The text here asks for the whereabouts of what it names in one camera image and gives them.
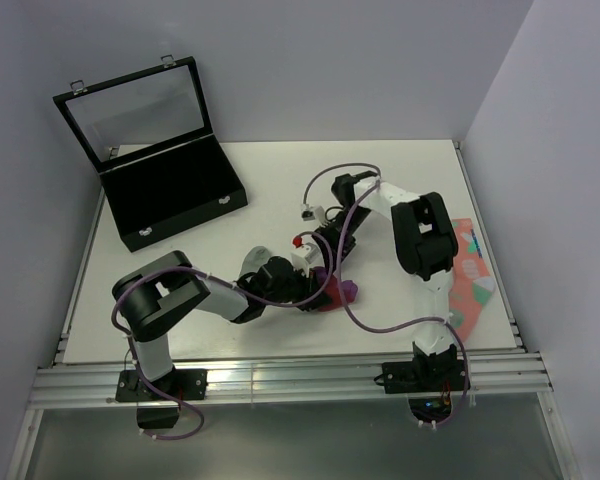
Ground aluminium frame rail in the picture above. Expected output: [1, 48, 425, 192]
[28, 351, 553, 410]

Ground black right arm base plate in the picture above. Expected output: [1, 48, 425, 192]
[374, 361, 467, 394]

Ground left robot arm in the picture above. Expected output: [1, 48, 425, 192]
[112, 246, 336, 399]

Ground black display case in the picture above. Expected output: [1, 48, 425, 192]
[53, 56, 248, 252]

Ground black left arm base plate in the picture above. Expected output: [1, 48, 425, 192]
[115, 368, 208, 403]

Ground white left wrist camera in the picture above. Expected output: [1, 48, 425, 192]
[290, 236, 322, 276]

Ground pink patterned sock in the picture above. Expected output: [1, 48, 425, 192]
[449, 218, 496, 342]

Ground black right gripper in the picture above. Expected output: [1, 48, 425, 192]
[312, 206, 371, 277]

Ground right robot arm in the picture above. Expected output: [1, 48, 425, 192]
[316, 171, 464, 390]

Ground grey-green ankle sock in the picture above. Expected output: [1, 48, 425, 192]
[240, 246, 272, 276]

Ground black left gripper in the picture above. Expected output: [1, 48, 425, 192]
[264, 266, 330, 313]

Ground maroon sock with orange cuff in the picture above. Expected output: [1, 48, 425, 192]
[313, 267, 358, 312]

